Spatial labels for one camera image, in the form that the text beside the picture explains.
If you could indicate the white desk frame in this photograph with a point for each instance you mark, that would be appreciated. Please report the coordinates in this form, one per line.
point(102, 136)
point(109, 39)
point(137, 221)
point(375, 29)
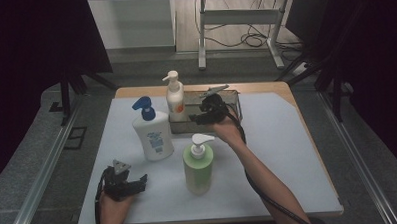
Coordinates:
point(239, 16)

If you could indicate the white power strip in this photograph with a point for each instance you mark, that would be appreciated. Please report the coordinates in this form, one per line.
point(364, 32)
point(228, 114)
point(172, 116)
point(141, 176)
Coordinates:
point(300, 68)

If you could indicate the aluminium rail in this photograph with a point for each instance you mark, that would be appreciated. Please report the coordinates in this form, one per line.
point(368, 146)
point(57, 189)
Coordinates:
point(358, 166)
point(42, 177)

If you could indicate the person's left hand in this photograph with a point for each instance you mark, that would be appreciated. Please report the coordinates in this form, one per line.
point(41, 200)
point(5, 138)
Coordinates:
point(113, 211)

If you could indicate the cream pump bottle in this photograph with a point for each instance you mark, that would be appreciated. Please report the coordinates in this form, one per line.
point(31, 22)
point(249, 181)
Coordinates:
point(175, 99)

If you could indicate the metal mesh basket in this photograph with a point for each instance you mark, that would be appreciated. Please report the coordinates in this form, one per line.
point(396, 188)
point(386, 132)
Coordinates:
point(183, 126)

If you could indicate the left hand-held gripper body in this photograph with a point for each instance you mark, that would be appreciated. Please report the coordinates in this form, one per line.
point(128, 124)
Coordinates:
point(117, 185)

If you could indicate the black floor bracket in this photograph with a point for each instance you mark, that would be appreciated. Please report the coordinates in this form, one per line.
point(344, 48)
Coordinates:
point(75, 147)

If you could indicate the black metal stand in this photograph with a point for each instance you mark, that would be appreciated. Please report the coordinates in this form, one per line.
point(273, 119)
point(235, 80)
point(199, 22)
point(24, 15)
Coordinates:
point(65, 96)
point(336, 93)

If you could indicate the pale table mat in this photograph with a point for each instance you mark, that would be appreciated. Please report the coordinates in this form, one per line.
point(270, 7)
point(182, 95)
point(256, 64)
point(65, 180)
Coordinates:
point(288, 149)

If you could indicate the green bottle with white pump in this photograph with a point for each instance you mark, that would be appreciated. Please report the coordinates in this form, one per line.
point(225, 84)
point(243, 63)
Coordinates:
point(198, 173)

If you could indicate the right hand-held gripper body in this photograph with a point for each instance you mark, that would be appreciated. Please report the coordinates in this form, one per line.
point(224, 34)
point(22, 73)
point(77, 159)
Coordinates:
point(214, 109)

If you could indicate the white cabinet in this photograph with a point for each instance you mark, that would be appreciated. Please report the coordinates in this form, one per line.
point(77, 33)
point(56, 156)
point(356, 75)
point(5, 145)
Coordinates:
point(133, 24)

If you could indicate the white bottle with blue pump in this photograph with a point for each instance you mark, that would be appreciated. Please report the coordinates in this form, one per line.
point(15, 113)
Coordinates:
point(155, 140)

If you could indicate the person's right hand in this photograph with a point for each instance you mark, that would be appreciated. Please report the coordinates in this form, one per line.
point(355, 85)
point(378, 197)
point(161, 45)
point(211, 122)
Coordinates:
point(228, 131)

